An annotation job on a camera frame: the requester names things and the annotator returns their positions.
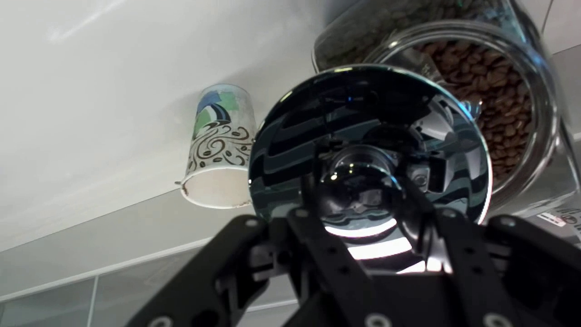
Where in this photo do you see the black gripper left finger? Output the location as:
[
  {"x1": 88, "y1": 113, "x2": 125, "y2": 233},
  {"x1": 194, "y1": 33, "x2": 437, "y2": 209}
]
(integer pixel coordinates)
[{"x1": 123, "y1": 171, "x2": 388, "y2": 327}]

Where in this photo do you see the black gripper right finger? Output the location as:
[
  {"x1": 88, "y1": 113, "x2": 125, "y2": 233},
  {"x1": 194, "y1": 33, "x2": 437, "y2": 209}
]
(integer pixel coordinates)
[{"x1": 397, "y1": 171, "x2": 581, "y2": 327}]

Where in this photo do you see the clear plastic bag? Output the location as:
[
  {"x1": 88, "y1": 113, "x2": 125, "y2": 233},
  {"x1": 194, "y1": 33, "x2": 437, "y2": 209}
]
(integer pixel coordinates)
[{"x1": 531, "y1": 206, "x2": 581, "y2": 235}]

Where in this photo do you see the patterned paper cup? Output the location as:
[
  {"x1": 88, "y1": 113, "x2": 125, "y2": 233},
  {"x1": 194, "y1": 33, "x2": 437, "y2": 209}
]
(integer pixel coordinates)
[{"x1": 174, "y1": 82, "x2": 255, "y2": 211}]

